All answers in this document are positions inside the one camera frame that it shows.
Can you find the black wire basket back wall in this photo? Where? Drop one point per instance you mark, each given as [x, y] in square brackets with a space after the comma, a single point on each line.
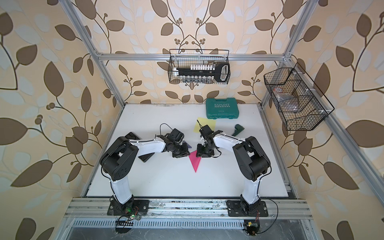
[187, 57]

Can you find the green tool case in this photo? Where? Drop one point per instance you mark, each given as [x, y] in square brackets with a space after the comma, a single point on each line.
[222, 108]

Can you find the black wire basket wall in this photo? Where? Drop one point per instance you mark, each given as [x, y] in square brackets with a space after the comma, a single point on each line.
[314, 105]
[187, 57]

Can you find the green black pipe wrench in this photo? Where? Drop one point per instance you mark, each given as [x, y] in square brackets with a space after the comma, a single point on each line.
[238, 130]

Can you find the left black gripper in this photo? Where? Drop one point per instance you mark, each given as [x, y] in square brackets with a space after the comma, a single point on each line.
[185, 151]

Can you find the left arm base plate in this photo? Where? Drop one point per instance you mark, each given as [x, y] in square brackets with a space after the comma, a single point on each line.
[132, 207]

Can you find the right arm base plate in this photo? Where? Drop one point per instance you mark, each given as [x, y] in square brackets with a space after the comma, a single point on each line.
[241, 208]

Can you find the black wire basket right wall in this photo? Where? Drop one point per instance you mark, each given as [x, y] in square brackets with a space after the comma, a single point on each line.
[314, 105]

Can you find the aluminium front rail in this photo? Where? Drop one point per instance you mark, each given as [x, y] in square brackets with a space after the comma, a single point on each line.
[191, 209]

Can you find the black flat tray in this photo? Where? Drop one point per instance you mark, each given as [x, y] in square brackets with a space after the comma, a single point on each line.
[143, 158]

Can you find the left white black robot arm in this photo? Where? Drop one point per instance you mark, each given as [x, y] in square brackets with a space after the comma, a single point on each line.
[118, 159]

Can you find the black socket holder tool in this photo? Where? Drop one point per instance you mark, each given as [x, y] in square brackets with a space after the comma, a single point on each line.
[211, 73]

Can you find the plastic bag in basket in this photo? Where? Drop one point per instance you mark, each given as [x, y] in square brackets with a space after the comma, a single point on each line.
[286, 102]

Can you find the pink square paper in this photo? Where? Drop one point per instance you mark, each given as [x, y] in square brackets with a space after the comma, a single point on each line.
[195, 160]

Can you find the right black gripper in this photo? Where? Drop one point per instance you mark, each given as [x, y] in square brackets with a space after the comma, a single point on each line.
[200, 153]

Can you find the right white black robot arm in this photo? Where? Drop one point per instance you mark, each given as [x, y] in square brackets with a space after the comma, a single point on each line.
[252, 160]

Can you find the yellow square paper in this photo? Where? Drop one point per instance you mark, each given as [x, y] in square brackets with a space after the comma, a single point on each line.
[201, 122]

